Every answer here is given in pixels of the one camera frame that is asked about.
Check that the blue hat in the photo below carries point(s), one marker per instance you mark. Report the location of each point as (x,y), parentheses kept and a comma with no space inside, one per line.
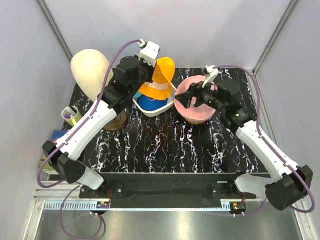
(150,104)

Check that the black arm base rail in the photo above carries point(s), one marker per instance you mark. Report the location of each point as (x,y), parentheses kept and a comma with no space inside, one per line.
(166,191)

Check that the yellow tape cup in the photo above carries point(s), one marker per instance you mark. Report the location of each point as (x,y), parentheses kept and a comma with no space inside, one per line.
(71,115)

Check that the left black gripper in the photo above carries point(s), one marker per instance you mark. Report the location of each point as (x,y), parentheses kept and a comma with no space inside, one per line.
(149,66)

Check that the cream mannequin head stand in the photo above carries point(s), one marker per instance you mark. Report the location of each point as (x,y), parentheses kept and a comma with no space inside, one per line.
(89,68)

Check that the landscape cover book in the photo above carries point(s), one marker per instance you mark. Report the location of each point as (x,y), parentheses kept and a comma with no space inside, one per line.
(49,147)

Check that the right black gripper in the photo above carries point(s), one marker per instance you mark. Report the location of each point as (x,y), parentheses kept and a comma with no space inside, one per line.
(195,90)

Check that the right aluminium frame post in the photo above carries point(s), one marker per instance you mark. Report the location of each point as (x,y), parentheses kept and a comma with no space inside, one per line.
(276,33)

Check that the teal hat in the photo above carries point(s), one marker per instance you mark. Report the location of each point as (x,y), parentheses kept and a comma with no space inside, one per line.
(137,95)

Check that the orange bucket hat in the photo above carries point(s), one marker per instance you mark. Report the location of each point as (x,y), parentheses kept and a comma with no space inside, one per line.
(160,88)

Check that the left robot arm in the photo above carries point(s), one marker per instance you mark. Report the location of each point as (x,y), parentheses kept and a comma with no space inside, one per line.
(63,155)

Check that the pink bucket hat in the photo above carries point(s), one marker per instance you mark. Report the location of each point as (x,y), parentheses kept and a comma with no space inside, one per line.
(196,114)

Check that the left aluminium frame post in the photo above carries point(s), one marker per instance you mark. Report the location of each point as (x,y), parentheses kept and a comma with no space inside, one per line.
(55,29)

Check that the aluminium frame post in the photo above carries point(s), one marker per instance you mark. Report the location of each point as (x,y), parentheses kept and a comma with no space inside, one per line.
(276,33)
(55,29)

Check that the wooden hat stand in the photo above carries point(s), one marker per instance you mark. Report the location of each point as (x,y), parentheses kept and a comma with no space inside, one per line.
(196,122)

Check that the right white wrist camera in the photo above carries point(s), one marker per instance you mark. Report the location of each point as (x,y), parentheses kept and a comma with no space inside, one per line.
(210,72)

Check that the white plastic basket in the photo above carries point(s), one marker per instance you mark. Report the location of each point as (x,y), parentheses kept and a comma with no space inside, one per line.
(170,103)

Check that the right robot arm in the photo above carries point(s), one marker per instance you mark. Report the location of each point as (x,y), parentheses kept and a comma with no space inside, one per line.
(288,182)

